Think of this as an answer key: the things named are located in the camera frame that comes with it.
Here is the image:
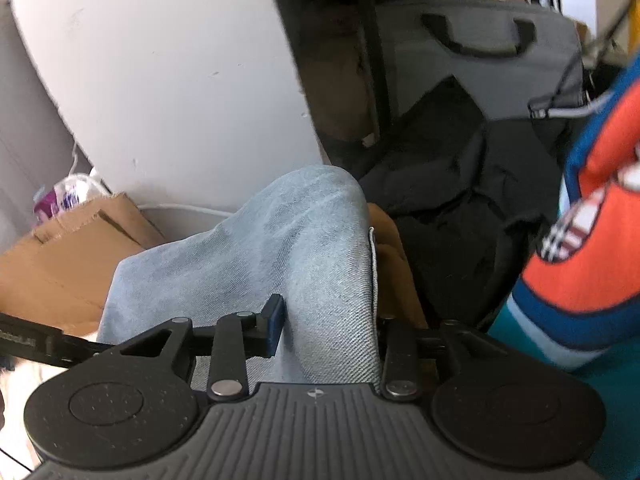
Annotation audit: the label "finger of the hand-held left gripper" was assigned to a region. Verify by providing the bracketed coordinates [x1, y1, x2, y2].
[60, 331, 123, 361]

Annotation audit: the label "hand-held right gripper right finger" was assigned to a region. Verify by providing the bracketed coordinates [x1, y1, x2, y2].
[376, 316, 501, 402]

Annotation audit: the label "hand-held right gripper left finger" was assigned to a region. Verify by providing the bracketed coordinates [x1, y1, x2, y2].
[116, 294, 287, 402]

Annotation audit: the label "blue denim jeans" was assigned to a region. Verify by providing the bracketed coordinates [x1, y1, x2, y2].
[96, 165, 383, 386]

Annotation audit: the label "brown folded blanket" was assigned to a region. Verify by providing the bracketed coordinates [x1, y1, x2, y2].
[367, 203, 429, 332]

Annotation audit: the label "brown cardboard sheet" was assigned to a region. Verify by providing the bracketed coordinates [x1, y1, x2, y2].
[0, 192, 166, 337]

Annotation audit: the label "purple packet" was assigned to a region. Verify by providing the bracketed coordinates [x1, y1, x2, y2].
[32, 186, 57, 227]

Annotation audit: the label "white printed packet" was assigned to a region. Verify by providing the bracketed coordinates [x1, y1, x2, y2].
[50, 172, 103, 217]

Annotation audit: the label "black cloth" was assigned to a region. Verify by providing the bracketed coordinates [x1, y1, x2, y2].
[345, 77, 576, 332]

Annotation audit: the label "grey cabinet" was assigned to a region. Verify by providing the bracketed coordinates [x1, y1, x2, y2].
[0, 0, 96, 256]

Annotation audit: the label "teal printed cloth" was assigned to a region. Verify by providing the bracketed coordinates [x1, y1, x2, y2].
[487, 52, 640, 480]

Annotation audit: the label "brown box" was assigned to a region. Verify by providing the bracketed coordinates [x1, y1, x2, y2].
[300, 50, 383, 142]

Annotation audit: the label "black metal rack post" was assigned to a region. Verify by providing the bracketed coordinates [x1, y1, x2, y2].
[350, 0, 396, 142]

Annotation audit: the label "grey bag with black handles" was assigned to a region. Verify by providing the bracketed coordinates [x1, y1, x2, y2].
[375, 0, 587, 122]

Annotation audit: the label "grey cable with black plug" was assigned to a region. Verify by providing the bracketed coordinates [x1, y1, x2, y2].
[529, 84, 617, 120]

